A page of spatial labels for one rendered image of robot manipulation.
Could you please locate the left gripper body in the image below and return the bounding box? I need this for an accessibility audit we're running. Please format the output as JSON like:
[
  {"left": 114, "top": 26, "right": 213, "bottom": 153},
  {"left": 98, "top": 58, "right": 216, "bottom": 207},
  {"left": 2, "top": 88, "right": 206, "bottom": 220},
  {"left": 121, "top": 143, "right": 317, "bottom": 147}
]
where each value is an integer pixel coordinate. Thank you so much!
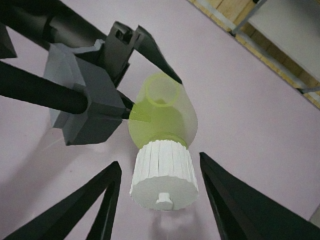
[{"left": 43, "top": 8, "right": 144, "bottom": 129}]

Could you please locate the white ribbed bottle cap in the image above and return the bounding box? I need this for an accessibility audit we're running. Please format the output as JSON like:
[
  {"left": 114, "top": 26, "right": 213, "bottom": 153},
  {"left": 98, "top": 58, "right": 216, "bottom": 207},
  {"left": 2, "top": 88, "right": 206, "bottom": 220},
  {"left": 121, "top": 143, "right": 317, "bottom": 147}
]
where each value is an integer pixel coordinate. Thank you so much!
[{"left": 130, "top": 140, "right": 199, "bottom": 211}]

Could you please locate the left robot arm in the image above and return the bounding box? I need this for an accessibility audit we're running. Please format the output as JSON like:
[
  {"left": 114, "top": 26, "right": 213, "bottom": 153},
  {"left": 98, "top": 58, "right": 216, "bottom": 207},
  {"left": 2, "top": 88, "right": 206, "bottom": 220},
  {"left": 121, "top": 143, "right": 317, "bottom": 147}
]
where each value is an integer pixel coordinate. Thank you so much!
[{"left": 0, "top": 0, "right": 127, "bottom": 146}]

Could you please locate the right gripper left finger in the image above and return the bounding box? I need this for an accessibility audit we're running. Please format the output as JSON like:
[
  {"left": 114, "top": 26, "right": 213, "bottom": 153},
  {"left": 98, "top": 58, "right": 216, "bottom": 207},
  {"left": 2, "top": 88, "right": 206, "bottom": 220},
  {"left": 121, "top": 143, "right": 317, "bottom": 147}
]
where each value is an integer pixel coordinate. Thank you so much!
[{"left": 2, "top": 161, "right": 122, "bottom": 240}]

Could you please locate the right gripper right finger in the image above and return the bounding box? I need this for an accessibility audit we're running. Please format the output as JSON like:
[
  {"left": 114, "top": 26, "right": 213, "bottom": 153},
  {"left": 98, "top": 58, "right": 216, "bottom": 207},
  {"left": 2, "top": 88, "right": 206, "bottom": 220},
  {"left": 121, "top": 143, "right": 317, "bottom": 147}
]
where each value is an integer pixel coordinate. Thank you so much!
[{"left": 199, "top": 152, "right": 320, "bottom": 240}]

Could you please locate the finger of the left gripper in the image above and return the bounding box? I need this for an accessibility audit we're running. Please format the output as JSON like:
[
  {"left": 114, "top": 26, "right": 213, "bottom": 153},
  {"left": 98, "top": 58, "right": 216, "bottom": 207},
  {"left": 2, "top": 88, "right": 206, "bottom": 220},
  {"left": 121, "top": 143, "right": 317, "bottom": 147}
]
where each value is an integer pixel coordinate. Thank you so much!
[
  {"left": 134, "top": 29, "right": 183, "bottom": 84},
  {"left": 117, "top": 90, "right": 134, "bottom": 119}
]

